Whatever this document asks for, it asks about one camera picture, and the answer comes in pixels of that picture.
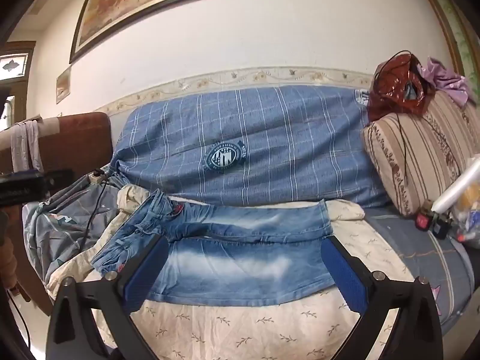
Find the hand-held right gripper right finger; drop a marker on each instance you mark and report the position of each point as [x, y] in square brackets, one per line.
[343, 273]

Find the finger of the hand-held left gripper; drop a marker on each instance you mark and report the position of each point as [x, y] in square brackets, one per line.
[60, 177]

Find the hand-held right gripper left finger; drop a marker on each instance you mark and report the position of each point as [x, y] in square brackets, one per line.
[148, 270]

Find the blue denim pants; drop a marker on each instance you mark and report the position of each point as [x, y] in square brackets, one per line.
[232, 266]

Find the white power plug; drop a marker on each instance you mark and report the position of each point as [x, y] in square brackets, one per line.
[96, 177]

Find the brown sofa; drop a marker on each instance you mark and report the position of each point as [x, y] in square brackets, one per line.
[75, 142]

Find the lilac cloth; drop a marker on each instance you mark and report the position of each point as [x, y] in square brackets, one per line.
[20, 146]

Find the grey printed quilt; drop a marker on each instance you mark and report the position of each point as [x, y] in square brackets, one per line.
[56, 232]

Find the blue-grey bed sheet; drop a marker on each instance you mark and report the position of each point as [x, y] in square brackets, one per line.
[420, 255]

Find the black adapter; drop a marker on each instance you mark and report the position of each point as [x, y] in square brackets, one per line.
[442, 227]

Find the cream leaf-print blanket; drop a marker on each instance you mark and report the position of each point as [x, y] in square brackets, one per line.
[243, 330]

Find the wooden framed window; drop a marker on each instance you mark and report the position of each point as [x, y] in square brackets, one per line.
[13, 63]

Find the clear plastic bag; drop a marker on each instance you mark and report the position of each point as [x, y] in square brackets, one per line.
[468, 202]

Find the striped floral pillow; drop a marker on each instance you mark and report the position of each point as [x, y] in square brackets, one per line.
[420, 150]

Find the blue plaid blanket with emblem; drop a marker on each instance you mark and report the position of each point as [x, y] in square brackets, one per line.
[281, 138]

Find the dark red cloth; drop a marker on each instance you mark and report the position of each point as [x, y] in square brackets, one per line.
[390, 90]

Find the purple cloth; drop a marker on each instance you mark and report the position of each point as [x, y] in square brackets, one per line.
[450, 82]

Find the wooden framed green panel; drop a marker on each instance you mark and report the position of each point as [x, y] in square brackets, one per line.
[455, 33]

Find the small wall picture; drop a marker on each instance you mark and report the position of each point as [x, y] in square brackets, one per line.
[63, 84]

